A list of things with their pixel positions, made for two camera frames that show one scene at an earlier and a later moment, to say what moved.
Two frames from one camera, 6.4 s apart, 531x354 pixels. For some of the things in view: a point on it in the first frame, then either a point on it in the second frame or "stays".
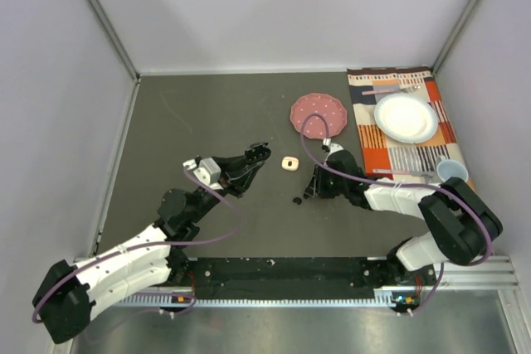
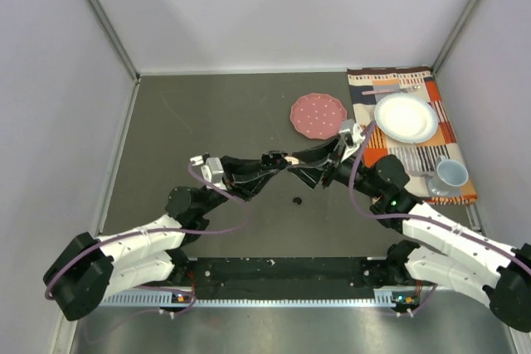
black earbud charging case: [257, 153] → [273, 159]
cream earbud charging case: [289, 163] stays
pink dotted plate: [315, 126] stays
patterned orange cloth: [368, 88] stays
